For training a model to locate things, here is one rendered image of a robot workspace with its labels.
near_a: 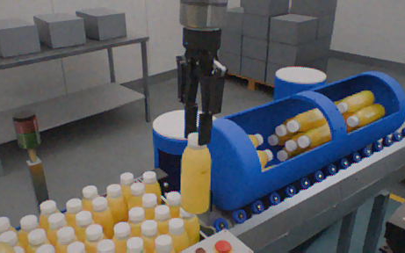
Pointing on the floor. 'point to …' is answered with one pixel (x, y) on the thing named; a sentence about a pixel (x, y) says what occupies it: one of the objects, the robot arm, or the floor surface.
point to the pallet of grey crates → (276, 38)
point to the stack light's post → (38, 183)
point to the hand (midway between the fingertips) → (198, 126)
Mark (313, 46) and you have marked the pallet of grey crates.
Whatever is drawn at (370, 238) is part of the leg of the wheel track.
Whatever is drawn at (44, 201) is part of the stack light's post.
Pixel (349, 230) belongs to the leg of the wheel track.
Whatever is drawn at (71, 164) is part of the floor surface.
